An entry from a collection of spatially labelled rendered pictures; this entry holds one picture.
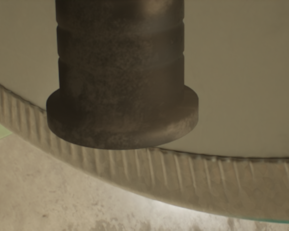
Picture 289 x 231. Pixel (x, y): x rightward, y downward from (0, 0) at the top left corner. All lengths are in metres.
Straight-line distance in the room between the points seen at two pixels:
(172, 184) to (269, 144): 0.09
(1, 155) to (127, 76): 0.91
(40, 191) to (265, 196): 0.74
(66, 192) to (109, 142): 0.96
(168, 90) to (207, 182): 0.25
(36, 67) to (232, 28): 0.20
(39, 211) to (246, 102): 0.75
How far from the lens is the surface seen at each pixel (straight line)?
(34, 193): 1.09
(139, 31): 0.16
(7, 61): 0.54
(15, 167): 1.08
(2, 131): 1.05
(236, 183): 0.40
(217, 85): 0.39
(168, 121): 0.17
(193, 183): 0.43
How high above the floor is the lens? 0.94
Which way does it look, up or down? 49 degrees down
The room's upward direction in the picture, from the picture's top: 76 degrees clockwise
